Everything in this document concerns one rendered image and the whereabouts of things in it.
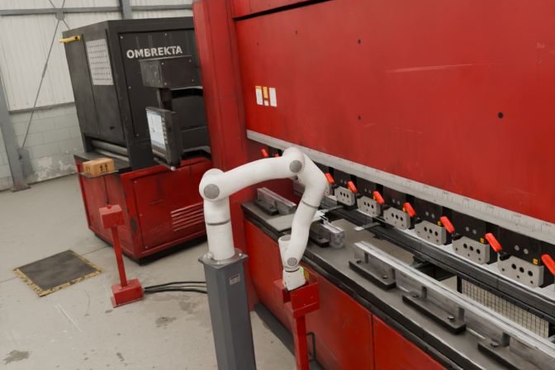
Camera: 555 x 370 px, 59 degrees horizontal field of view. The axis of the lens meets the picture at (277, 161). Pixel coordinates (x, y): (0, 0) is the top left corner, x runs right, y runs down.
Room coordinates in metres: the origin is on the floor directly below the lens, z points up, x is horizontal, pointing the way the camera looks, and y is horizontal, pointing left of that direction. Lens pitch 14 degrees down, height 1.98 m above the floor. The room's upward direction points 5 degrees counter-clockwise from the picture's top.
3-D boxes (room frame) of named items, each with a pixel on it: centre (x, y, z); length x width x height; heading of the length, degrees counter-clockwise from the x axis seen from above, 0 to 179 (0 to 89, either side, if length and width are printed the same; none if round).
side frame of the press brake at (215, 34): (3.63, 0.05, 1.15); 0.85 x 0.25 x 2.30; 114
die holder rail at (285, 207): (3.17, 0.04, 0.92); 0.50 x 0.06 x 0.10; 24
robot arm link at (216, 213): (2.22, 0.31, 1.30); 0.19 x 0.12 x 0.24; 1
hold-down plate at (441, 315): (1.73, -0.55, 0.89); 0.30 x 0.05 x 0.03; 24
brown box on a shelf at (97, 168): (4.31, 1.62, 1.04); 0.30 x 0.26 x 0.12; 39
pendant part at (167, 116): (3.53, 0.79, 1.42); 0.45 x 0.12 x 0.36; 30
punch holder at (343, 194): (2.33, -0.34, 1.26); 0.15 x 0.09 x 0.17; 24
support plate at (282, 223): (2.61, -0.06, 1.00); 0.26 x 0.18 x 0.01; 114
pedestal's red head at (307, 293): (2.26, -0.03, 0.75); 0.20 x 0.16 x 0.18; 26
